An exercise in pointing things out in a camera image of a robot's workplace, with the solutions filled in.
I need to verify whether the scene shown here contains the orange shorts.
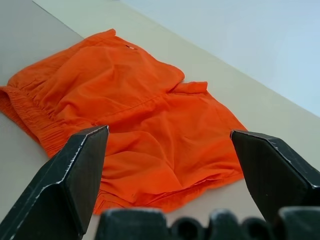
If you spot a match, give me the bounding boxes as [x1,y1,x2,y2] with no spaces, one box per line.
[0,28,249,216]

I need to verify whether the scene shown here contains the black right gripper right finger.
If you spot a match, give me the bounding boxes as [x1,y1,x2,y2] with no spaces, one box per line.
[229,129,320,222]

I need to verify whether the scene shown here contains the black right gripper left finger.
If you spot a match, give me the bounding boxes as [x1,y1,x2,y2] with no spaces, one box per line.
[0,125,110,240]

